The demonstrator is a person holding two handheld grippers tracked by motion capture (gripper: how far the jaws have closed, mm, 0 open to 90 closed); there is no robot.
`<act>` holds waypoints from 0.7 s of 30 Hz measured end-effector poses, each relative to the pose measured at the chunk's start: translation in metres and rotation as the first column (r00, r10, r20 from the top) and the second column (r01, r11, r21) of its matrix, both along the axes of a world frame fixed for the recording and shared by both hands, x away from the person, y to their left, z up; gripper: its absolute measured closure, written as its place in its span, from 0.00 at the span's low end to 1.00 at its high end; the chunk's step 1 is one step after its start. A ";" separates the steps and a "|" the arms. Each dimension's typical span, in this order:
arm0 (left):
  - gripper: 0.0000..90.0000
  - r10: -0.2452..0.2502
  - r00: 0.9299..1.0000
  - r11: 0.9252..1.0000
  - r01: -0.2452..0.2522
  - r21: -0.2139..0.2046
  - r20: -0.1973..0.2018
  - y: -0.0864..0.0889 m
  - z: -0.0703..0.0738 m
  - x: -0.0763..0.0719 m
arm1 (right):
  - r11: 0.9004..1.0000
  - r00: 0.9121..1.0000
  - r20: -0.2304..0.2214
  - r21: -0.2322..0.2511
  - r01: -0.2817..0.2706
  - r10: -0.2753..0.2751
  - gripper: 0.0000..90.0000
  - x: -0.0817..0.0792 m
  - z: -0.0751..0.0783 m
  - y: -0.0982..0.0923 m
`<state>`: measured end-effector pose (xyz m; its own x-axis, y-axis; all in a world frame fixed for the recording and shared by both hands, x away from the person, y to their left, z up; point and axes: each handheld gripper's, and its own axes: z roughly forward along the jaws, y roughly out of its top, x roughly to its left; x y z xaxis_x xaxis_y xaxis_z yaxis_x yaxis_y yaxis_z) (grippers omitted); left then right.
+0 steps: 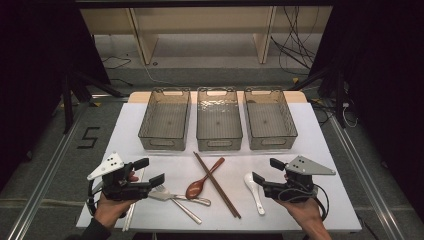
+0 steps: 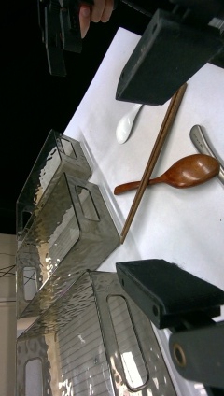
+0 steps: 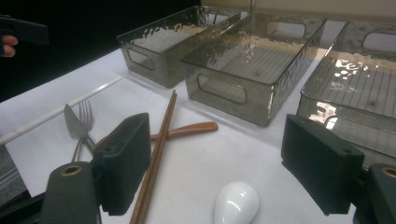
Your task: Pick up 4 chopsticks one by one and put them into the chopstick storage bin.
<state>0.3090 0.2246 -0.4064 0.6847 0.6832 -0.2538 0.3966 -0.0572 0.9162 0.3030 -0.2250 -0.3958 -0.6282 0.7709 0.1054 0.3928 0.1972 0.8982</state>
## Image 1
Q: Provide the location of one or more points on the metal table knife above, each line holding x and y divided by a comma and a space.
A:
160, 195

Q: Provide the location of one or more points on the person's right hand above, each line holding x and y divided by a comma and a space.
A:
305, 213

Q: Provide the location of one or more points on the aluminium floor rail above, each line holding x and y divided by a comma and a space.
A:
41, 188
368, 186

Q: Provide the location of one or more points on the metal fork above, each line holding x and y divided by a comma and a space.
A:
186, 210

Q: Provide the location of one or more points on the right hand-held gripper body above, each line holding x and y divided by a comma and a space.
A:
293, 186

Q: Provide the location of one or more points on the white ceramic spoon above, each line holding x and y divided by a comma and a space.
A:
249, 180

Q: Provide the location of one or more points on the black metal stand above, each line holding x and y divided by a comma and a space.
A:
68, 106
339, 100

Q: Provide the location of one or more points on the dark curtain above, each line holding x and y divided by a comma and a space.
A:
33, 66
383, 83

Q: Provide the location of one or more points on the person's left hand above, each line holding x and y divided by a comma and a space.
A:
110, 210

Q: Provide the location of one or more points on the brown wooden spoon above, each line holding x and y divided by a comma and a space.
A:
195, 190

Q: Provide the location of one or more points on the black frame bar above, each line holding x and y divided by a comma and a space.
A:
200, 3

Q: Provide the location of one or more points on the translucent grey plastic bin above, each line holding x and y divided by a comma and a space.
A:
268, 121
218, 123
166, 123

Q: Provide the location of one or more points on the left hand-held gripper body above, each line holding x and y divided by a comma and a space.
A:
116, 190

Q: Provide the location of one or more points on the light wooden desk frame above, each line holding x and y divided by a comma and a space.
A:
143, 43

